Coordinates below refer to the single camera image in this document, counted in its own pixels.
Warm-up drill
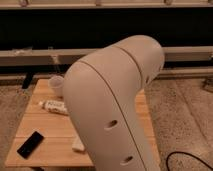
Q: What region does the wooden table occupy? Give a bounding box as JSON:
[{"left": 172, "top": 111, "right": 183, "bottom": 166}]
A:
[{"left": 4, "top": 78, "right": 162, "bottom": 168}]

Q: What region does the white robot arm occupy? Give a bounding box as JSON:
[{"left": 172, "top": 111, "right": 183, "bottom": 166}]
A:
[{"left": 63, "top": 35, "right": 165, "bottom": 171}]

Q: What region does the black floor cable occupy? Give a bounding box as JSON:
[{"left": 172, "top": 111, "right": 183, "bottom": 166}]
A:
[{"left": 165, "top": 151, "right": 213, "bottom": 171}]

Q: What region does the black remote control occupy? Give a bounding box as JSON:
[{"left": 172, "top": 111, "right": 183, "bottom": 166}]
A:
[{"left": 17, "top": 131, "right": 44, "bottom": 159}]

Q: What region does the white labelled bottle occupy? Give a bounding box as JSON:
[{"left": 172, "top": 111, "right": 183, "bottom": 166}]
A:
[{"left": 38, "top": 100, "right": 68, "bottom": 115}]

